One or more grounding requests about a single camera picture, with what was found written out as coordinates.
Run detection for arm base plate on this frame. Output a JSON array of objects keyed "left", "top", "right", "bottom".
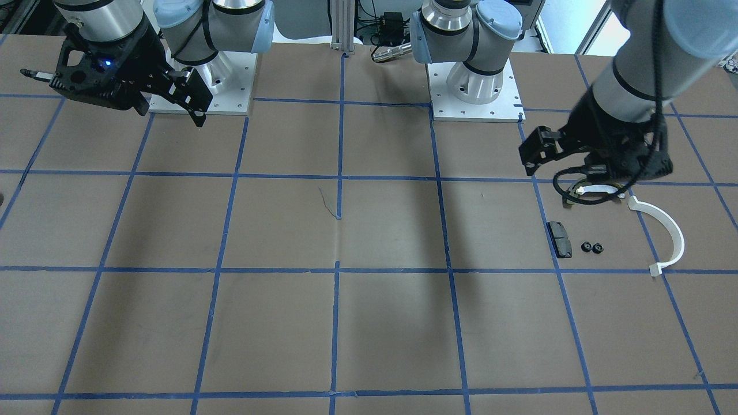
[
  {"left": 195, "top": 51, "right": 259, "bottom": 116},
  {"left": 426, "top": 61, "right": 525, "bottom": 123}
]

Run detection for aluminium frame post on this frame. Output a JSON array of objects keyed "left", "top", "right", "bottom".
[{"left": 329, "top": 0, "right": 356, "bottom": 55}]

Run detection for black power adapter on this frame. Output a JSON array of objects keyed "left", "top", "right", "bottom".
[{"left": 378, "top": 12, "right": 405, "bottom": 47}]

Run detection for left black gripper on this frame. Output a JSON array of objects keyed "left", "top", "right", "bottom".
[{"left": 518, "top": 91, "right": 674, "bottom": 182}]

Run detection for black brake pad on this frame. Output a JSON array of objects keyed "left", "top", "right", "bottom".
[{"left": 546, "top": 221, "right": 573, "bottom": 258}]

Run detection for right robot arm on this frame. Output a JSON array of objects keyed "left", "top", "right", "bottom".
[{"left": 20, "top": 1, "right": 275, "bottom": 127}]

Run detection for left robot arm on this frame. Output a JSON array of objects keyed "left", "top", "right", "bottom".
[{"left": 409, "top": 1, "right": 737, "bottom": 182}]

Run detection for white curved plastic part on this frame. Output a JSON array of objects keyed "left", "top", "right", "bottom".
[{"left": 627, "top": 196, "right": 686, "bottom": 277}]

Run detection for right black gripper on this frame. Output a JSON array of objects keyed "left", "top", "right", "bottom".
[{"left": 20, "top": 23, "right": 213, "bottom": 128}]

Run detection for silver metal cylinder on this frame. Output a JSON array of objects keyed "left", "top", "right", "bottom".
[{"left": 371, "top": 43, "right": 413, "bottom": 63}]

